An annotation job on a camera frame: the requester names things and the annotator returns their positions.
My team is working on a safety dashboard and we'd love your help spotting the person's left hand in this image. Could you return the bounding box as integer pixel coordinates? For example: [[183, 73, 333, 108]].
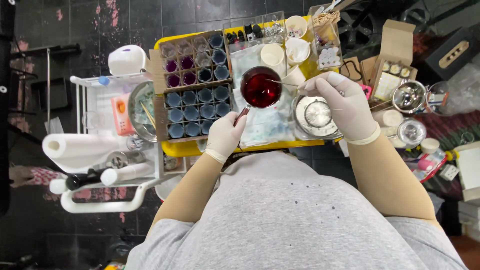
[[205, 111, 248, 164]]

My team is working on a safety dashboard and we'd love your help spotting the person's right hand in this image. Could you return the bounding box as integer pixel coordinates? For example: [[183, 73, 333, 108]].
[[297, 71, 381, 145]]

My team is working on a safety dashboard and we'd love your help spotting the small pot of red liquid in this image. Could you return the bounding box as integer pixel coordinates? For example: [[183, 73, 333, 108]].
[[233, 66, 283, 128]]

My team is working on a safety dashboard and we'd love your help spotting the thin metal stirring stick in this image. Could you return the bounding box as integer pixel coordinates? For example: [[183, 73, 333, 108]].
[[265, 78, 301, 88]]

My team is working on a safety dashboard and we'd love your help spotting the yellow table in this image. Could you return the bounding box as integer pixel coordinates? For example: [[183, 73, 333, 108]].
[[154, 15, 344, 158]]

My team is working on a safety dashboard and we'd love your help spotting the group of blue candle cups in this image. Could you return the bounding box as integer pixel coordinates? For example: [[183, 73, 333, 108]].
[[165, 33, 233, 139]]

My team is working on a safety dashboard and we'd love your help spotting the white candle cup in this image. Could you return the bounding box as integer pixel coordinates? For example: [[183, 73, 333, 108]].
[[373, 109, 404, 128]]

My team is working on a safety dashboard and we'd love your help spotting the clear bag of wipes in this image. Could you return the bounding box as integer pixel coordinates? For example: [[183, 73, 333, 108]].
[[232, 88, 298, 149], [229, 44, 266, 90]]

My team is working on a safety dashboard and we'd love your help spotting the group of white wax pieces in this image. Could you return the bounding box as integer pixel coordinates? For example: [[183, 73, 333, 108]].
[[318, 46, 342, 70]]

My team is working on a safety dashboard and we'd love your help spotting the small glass jar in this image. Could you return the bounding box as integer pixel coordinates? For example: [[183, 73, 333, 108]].
[[163, 155, 181, 172]]

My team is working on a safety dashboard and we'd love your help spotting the white paper cup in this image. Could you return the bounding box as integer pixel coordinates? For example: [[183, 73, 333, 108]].
[[285, 37, 311, 67], [260, 43, 286, 69], [285, 15, 309, 38], [280, 64, 307, 90]]

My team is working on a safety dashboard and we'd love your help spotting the small metal bowl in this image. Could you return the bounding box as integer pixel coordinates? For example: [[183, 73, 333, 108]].
[[391, 79, 428, 115]]

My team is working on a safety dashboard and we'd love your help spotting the cardboard divider tray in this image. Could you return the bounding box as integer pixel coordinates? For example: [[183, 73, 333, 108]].
[[149, 31, 232, 94], [154, 82, 235, 144]]

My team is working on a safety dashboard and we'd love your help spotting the clear glass jar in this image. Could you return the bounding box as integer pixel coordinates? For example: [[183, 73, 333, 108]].
[[396, 118, 427, 146]]

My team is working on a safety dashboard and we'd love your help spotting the tall clear plastic container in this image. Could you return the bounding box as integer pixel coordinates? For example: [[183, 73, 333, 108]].
[[308, 3, 344, 72]]

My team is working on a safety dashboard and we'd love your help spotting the white bowl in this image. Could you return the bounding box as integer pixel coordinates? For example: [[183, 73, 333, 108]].
[[154, 174, 185, 202]]

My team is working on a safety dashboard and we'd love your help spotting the wooden stick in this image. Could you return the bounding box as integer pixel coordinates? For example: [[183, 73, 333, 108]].
[[140, 101, 157, 129]]

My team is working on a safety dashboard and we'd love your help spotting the open cardboard box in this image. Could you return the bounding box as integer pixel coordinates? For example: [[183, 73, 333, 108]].
[[369, 19, 419, 110]]

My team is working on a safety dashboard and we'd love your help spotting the large metal bowl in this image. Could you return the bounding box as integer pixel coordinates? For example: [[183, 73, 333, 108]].
[[127, 80, 158, 143]]

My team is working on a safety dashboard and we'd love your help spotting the black fan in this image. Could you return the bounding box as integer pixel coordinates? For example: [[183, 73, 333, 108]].
[[337, 0, 399, 50]]

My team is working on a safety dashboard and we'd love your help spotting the small white cup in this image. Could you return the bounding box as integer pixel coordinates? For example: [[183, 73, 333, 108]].
[[420, 137, 440, 155]]

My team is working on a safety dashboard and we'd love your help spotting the clear glass bowl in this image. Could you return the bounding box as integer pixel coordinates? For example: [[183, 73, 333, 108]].
[[425, 80, 451, 115]]

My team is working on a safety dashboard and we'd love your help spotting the bundle of wooden sticks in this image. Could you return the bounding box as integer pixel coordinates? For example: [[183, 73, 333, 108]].
[[313, 10, 341, 28]]

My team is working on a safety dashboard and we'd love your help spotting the metal can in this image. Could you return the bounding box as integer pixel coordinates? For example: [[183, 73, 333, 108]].
[[106, 150, 148, 170]]

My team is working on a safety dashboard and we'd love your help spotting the red tray of items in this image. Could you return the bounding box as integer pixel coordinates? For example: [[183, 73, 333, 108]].
[[408, 148, 449, 184]]

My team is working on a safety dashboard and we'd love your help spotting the white tube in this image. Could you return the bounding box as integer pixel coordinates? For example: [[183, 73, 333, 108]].
[[100, 161, 155, 187]]

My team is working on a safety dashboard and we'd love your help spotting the pink and orange device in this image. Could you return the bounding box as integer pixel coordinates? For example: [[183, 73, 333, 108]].
[[110, 92, 136, 137]]

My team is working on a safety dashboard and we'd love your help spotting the person's grey shirt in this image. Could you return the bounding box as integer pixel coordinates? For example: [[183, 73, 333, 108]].
[[125, 150, 469, 270]]

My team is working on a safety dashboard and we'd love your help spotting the pile of metal wick tabs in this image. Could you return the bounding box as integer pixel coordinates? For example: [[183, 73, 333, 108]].
[[264, 22, 284, 38]]

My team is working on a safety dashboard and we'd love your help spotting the striped rug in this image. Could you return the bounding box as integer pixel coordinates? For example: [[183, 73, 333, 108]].
[[412, 110, 480, 200]]

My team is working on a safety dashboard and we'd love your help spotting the clear plastic organizer box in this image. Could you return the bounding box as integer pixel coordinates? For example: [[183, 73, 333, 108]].
[[223, 11, 288, 52]]

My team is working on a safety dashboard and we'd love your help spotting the white power adapter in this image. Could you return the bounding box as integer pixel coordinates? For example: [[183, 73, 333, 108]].
[[439, 163, 460, 182]]

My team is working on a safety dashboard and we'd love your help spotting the clear plastic bag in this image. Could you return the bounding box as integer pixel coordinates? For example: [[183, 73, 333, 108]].
[[445, 55, 480, 114]]

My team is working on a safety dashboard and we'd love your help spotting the white rounded appliance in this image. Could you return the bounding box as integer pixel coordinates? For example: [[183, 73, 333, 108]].
[[108, 44, 149, 76]]

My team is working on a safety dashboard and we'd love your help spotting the clear drinking glass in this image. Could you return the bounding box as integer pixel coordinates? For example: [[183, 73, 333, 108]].
[[81, 110, 106, 133]]

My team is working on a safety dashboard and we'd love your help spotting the white box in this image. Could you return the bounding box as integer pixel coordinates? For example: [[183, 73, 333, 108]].
[[453, 141, 480, 202]]

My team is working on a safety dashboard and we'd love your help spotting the white plastic trolley cart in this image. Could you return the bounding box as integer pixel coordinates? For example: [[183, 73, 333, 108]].
[[60, 72, 177, 214]]

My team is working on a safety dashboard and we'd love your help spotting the white paper towel roll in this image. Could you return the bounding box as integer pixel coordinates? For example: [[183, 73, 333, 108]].
[[41, 133, 121, 173]]

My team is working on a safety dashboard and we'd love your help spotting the metal floor rack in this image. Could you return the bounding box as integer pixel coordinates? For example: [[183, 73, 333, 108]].
[[10, 43, 82, 133]]

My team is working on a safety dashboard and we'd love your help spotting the pink and white cloth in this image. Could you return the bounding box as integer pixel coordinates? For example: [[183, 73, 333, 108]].
[[9, 165, 65, 188]]

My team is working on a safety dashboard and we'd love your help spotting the flat cardboard with black cord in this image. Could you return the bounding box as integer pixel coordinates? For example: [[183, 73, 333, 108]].
[[339, 56, 370, 84]]

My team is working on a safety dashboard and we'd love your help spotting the black box with tan handle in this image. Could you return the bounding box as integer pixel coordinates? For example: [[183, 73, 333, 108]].
[[425, 27, 480, 71]]

